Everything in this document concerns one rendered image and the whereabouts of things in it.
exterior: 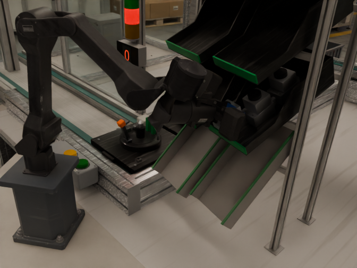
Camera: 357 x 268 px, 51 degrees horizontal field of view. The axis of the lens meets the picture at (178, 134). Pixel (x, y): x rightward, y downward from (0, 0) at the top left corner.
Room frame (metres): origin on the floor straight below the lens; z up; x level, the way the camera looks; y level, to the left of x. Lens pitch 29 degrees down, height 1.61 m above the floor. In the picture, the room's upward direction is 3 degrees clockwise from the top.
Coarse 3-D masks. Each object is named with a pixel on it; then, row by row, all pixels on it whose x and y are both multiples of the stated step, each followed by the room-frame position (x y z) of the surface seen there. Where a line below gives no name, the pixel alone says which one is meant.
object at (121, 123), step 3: (120, 120) 1.02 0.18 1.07; (123, 120) 1.02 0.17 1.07; (126, 120) 1.04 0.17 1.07; (117, 123) 1.01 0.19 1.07; (120, 123) 1.01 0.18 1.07; (123, 123) 1.01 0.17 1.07; (126, 123) 1.02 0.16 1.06; (120, 126) 1.01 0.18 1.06; (123, 126) 1.01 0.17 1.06; (123, 129) 1.02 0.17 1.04; (123, 132) 1.02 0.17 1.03; (126, 132) 1.02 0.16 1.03; (126, 135) 1.02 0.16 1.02; (126, 138) 1.02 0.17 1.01; (129, 138) 1.03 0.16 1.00
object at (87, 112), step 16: (64, 80) 1.64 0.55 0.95; (80, 80) 1.63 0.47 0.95; (64, 96) 1.53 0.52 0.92; (80, 96) 1.53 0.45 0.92; (96, 96) 1.47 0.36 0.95; (64, 112) 1.37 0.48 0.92; (80, 112) 1.37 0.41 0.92; (96, 112) 1.38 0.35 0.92; (112, 112) 1.34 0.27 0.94; (128, 112) 1.32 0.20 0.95; (80, 128) 1.24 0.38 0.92; (96, 128) 1.24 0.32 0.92; (112, 128) 1.25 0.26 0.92
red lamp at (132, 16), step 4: (124, 8) 1.28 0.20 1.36; (124, 12) 1.28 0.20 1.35; (128, 12) 1.27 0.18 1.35; (132, 12) 1.27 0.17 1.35; (136, 12) 1.27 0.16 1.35; (124, 16) 1.28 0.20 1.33; (128, 16) 1.27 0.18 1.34; (132, 16) 1.26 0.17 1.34; (136, 16) 1.27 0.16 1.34; (128, 20) 1.27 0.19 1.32; (132, 20) 1.26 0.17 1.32; (136, 20) 1.27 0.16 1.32
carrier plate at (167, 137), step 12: (108, 132) 1.12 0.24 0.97; (120, 132) 1.12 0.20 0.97; (168, 132) 1.14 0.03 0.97; (96, 144) 1.05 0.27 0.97; (108, 144) 1.04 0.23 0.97; (168, 144) 1.06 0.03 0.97; (120, 156) 0.97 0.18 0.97; (132, 156) 0.98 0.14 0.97; (144, 156) 0.98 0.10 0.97; (156, 156) 0.98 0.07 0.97; (132, 168) 0.91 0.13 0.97; (144, 168) 0.93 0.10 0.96
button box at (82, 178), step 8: (56, 144) 1.04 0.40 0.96; (64, 144) 1.05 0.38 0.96; (56, 152) 1.00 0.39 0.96; (88, 160) 0.96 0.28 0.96; (88, 168) 0.92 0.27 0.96; (96, 168) 0.93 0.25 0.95; (80, 176) 0.89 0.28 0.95; (88, 176) 0.91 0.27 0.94; (96, 176) 0.92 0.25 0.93; (80, 184) 0.88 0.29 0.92; (88, 184) 0.90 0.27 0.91
